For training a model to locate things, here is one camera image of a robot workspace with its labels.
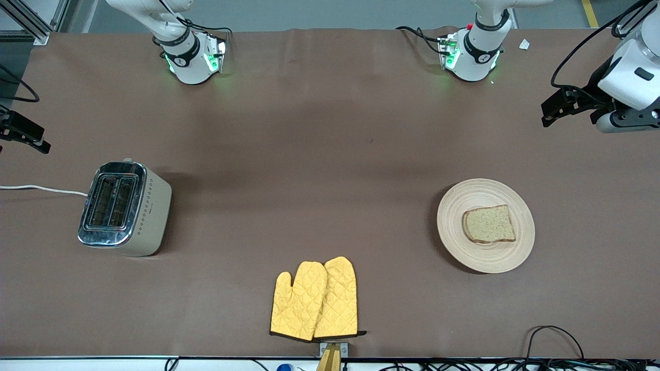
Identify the brown bread slice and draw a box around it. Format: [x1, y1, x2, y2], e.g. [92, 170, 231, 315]
[462, 205, 517, 244]

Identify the round wooden plate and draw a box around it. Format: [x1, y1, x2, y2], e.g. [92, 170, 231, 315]
[437, 178, 536, 274]

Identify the beige chrome two-slot toaster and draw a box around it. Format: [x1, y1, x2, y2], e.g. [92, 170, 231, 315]
[77, 159, 172, 257]

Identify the brown table cover mat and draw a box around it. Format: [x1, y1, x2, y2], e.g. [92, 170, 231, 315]
[0, 27, 660, 360]

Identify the yellow quilted oven mitt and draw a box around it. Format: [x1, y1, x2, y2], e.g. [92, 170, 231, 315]
[313, 256, 367, 339]
[270, 261, 328, 342]

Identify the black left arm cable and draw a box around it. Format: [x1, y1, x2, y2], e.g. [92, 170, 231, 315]
[551, 0, 660, 104]

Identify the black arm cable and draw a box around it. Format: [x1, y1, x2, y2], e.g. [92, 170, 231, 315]
[551, 0, 660, 104]
[0, 64, 40, 103]

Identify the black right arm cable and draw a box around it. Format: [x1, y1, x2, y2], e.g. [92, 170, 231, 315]
[0, 64, 40, 103]

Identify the white toaster power cable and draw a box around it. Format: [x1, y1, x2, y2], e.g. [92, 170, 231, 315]
[0, 184, 89, 197]

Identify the aluminium frame beam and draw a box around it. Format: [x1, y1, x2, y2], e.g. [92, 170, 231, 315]
[0, 0, 70, 46]

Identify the black base power cable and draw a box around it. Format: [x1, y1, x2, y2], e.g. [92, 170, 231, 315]
[396, 26, 445, 55]
[175, 18, 234, 36]

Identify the black looped floor cable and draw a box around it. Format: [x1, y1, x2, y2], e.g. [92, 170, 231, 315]
[525, 326, 586, 361]

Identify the black cable bundle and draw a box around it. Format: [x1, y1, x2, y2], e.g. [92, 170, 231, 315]
[382, 358, 660, 371]

